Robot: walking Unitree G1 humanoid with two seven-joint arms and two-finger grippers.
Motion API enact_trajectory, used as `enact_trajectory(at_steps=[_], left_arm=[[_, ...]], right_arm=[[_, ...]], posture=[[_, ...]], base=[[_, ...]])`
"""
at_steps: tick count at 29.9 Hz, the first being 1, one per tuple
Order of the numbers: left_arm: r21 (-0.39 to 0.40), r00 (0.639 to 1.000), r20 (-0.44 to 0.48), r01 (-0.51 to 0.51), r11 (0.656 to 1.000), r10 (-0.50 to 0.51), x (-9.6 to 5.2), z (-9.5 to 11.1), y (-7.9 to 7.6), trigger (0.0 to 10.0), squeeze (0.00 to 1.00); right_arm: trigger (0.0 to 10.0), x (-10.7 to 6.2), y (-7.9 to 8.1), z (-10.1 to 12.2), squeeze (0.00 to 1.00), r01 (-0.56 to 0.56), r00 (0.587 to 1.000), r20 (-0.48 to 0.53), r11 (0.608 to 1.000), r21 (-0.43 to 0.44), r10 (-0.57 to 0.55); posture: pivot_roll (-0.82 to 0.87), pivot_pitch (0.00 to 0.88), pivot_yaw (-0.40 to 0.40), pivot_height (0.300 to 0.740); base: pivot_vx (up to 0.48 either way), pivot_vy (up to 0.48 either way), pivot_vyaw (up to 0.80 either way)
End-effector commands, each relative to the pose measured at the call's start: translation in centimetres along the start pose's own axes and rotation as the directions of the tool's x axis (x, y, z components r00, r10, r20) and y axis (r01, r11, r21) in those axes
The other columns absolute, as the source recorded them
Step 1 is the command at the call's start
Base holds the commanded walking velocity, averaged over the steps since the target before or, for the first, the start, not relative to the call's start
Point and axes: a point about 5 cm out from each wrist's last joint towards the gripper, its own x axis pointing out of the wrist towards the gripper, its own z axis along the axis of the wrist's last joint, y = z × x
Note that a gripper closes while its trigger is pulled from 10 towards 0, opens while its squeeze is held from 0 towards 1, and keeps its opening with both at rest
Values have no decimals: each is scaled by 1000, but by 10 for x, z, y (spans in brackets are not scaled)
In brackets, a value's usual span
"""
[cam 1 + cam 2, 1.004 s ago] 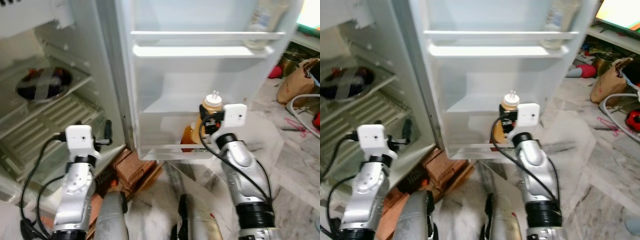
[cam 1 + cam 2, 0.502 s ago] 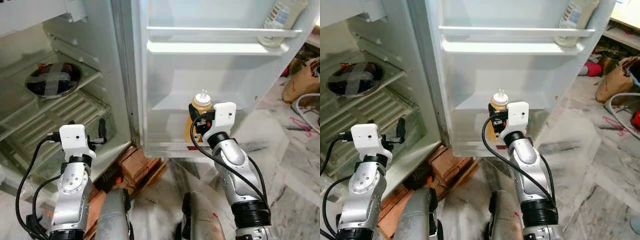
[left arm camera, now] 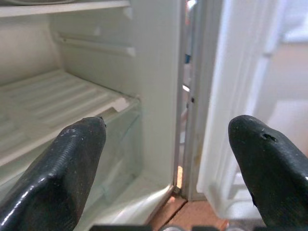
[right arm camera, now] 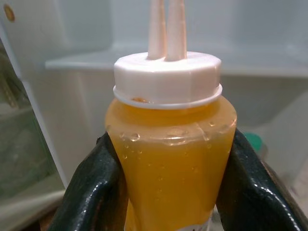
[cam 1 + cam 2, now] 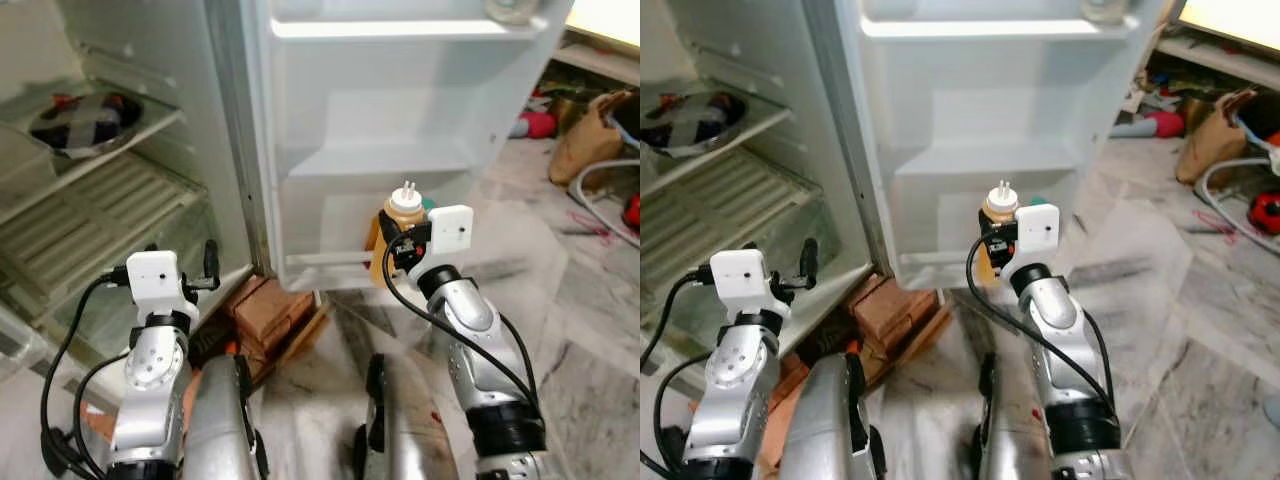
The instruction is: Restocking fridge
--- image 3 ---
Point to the white ribbed fridge shelf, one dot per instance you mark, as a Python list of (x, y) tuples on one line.
[(55, 101)]

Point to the white fridge door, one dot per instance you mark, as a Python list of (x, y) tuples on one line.
[(250, 84)]

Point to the white fridge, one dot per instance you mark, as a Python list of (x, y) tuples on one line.
[(158, 72)]

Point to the clear crisper drawer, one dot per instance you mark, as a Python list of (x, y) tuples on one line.
[(122, 149)]

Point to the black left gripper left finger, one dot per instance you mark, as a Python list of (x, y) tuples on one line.
[(57, 173)]

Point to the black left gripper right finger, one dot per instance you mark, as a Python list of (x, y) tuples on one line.
[(272, 173)]

